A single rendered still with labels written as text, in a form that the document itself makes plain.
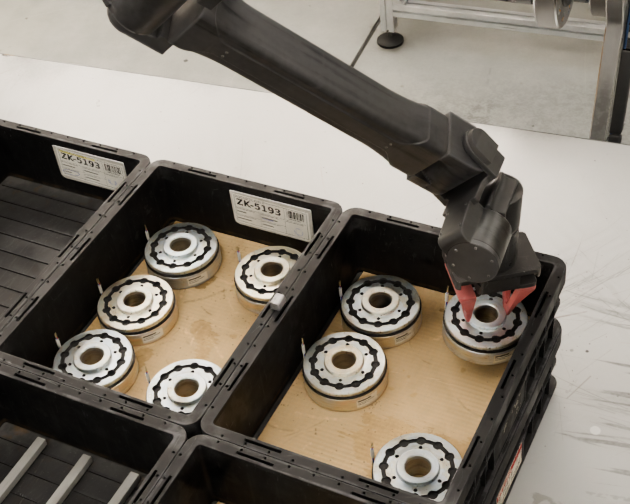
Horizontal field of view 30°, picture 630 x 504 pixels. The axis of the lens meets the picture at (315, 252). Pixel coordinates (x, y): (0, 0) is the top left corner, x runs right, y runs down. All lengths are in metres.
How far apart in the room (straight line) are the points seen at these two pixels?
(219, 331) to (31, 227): 0.38
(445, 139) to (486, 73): 2.15
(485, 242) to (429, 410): 0.27
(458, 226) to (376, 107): 0.15
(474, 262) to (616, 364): 0.45
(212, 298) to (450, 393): 0.36
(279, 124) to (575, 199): 0.54
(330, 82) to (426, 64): 2.27
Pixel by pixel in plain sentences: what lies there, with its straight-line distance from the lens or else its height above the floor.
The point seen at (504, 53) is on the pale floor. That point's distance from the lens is 3.46.
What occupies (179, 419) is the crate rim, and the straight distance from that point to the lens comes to 1.31.
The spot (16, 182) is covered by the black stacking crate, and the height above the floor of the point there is 0.83.
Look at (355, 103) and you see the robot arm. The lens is 1.18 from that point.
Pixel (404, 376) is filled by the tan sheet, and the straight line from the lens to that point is 1.44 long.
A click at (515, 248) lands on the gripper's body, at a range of 1.33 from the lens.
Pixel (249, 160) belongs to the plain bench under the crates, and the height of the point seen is 0.70.
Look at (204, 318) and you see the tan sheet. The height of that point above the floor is 0.83.
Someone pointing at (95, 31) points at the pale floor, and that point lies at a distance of 3.80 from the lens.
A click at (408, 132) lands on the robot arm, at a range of 1.21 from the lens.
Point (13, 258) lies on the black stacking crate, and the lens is 1.72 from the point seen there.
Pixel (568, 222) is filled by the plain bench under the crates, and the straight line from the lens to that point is 1.84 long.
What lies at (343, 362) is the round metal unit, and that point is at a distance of 1.44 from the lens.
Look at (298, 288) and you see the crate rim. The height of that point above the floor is 0.93.
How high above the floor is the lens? 1.92
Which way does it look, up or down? 43 degrees down
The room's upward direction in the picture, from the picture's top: 8 degrees counter-clockwise
